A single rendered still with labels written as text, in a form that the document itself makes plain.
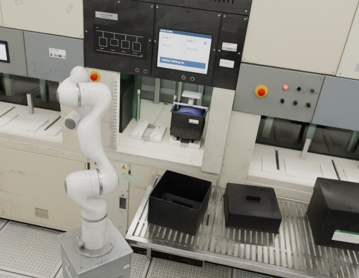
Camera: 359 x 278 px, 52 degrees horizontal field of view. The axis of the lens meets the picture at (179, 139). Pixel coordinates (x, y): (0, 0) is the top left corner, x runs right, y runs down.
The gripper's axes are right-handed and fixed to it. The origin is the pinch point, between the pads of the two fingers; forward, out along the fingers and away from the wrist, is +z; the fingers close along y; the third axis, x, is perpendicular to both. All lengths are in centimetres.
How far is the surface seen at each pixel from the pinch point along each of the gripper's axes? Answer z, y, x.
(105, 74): 3.1, 6.6, 17.0
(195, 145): 23, 63, -31
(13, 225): 4, -70, -120
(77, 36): 2.8, -9.8, 36.9
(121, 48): 2.5, 15.9, 33.8
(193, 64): 2, 57, 31
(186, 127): 23, 56, -18
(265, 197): -16, 110, -34
